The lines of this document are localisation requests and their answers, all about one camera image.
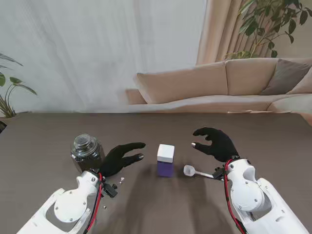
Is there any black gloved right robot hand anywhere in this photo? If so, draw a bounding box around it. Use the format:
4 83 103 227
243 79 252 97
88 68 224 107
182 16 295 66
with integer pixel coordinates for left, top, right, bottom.
191 127 240 163

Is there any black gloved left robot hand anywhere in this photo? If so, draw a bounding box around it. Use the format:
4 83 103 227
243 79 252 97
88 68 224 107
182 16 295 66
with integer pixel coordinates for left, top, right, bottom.
98 142 147 178

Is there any glass jar of coffee beans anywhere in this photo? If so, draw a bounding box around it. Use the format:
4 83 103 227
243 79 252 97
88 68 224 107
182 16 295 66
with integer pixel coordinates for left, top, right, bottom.
70 140 106 173

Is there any clear glass jar lid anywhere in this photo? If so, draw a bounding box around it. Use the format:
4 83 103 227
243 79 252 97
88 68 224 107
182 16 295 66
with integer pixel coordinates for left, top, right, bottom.
74 133 98 150

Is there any purple square coffee jar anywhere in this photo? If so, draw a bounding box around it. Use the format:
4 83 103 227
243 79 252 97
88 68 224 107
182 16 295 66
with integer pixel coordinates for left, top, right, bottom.
156 159 175 178

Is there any white square jar lid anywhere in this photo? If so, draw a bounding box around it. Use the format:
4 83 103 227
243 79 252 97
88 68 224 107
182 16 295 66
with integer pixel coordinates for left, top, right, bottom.
157 144 176 163

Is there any white plastic measuring spoon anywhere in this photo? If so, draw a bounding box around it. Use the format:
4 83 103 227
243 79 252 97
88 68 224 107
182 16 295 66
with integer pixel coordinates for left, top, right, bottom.
183 165 215 178

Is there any beige sofa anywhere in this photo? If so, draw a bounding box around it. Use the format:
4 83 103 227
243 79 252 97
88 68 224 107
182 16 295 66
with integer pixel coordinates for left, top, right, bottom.
125 58 312 120

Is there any grey sofa cushion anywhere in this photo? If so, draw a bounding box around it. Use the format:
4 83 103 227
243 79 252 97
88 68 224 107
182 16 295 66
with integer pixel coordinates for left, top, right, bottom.
259 58 312 96

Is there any beige sofa cushion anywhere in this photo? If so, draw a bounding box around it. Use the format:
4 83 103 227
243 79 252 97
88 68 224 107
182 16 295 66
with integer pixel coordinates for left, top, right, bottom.
286 72 312 95

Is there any white sheer curtain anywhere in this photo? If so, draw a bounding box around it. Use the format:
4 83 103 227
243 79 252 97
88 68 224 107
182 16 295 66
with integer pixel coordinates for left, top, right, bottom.
0 0 208 114

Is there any beige pleated curtain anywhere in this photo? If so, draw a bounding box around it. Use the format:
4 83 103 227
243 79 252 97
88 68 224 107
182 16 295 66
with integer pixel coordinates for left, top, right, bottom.
196 0 312 66

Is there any broad leaf green houseplant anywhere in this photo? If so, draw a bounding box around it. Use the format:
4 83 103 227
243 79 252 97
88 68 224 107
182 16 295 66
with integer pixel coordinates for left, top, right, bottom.
0 52 38 119

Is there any tall dark green leafy plant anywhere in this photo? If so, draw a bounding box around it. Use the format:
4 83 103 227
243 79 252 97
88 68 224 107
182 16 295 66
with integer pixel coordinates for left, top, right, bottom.
224 0 309 60

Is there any red left arm cable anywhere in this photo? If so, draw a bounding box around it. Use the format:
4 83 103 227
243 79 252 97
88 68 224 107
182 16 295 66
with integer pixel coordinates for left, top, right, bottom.
86 172 103 232

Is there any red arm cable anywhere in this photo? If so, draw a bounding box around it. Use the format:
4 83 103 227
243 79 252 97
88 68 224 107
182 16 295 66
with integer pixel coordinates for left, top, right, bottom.
223 160 247 234
86 172 103 232

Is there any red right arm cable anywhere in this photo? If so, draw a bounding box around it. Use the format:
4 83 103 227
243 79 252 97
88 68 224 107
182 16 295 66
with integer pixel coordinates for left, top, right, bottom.
223 160 247 234

